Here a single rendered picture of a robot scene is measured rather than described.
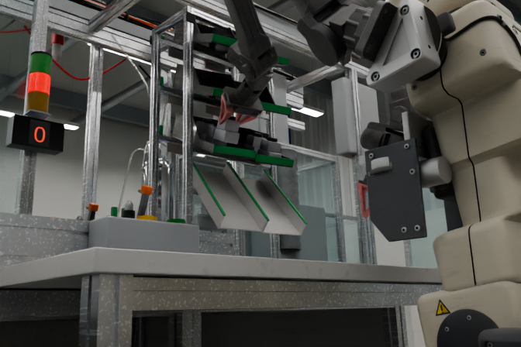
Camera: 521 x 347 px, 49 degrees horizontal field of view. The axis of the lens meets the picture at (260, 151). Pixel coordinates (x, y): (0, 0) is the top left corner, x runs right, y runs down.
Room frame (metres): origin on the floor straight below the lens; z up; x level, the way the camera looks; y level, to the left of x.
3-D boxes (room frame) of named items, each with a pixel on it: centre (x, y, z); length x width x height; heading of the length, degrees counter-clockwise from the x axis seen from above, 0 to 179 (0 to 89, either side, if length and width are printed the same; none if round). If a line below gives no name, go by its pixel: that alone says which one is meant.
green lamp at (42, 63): (1.28, 0.54, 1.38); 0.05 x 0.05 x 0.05
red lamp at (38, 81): (1.28, 0.54, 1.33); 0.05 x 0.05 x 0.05
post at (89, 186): (2.42, 0.75, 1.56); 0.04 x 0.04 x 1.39; 44
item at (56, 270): (1.22, 0.11, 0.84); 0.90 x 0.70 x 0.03; 134
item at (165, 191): (2.32, 0.44, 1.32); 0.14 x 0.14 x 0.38
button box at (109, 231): (1.11, 0.23, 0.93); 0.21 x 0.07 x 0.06; 134
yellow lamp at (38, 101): (1.28, 0.54, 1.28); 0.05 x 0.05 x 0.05
